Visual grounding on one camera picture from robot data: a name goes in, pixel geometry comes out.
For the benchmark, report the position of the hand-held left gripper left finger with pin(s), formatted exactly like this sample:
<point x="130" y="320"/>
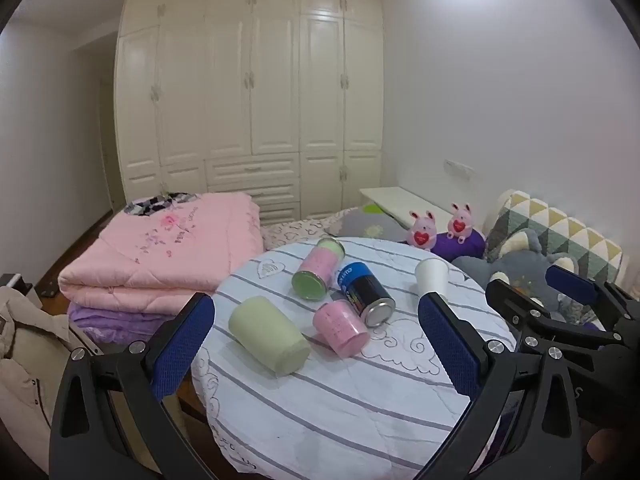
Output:
<point x="180" y="347"/>

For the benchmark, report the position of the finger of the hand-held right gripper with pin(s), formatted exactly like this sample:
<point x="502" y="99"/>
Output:
<point x="575" y="285"/>
<point x="515" y="310"/>

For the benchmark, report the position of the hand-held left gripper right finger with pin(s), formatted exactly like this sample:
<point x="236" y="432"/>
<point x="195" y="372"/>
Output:
<point x="450" y="350"/>

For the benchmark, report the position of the pale green cup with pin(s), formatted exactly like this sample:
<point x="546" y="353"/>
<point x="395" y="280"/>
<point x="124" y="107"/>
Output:
<point x="267" y="335"/>

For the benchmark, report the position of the pink cup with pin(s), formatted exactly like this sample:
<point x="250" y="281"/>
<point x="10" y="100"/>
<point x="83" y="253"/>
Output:
<point x="340" y="330"/>

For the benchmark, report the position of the white cup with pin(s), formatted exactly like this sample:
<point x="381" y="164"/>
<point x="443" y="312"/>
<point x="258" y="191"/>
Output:
<point x="431" y="277"/>

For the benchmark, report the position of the grey plush toy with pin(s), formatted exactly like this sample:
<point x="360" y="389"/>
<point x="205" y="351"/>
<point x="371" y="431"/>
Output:
<point x="520" y="260"/>

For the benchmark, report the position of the triangle-patterned pillow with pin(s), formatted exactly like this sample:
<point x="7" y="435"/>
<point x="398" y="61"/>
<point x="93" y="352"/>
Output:
<point x="560" y="230"/>

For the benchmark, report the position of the folded purple blanket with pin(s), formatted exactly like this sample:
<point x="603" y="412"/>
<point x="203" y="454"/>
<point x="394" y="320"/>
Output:
<point x="115" y="322"/>

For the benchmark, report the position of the purple cushion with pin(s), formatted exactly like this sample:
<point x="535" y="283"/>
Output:
<point x="457" y="247"/>

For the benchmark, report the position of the folded pink quilt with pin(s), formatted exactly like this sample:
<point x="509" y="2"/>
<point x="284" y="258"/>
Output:
<point x="170" y="255"/>

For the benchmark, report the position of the blue and black can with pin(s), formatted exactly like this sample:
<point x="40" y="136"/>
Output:
<point x="364" y="294"/>

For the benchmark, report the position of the pink bunny plush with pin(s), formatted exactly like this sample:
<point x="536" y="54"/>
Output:
<point x="422" y="232"/>
<point x="460" y="222"/>

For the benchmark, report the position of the round table striped cloth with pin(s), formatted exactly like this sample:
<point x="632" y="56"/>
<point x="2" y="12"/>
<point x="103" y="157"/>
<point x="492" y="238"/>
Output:
<point x="350" y="410"/>

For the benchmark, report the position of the black and white checkered cloth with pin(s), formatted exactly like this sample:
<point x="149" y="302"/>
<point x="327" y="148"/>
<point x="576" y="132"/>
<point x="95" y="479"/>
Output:
<point x="150" y="204"/>

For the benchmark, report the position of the beige jacket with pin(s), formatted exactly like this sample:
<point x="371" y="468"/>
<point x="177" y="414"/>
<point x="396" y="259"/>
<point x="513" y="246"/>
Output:
<point x="30" y="360"/>

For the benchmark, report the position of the grey pillow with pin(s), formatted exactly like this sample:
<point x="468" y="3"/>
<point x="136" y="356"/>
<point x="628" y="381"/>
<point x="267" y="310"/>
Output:
<point x="365" y="224"/>

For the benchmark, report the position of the pink and green can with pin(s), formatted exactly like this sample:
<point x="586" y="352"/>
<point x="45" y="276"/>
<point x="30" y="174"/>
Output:
<point x="319" y="266"/>

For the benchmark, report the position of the white shelf board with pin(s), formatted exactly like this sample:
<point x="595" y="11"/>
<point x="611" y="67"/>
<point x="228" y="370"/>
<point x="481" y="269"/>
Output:
<point x="395" y="200"/>

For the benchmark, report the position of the heart-printed bed sheet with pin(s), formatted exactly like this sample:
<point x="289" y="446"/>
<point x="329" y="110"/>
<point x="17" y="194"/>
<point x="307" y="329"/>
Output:
<point x="295" y="232"/>

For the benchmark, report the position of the cream wardrobe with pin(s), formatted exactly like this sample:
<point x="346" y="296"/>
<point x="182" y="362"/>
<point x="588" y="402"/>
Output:
<point x="250" y="85"/>

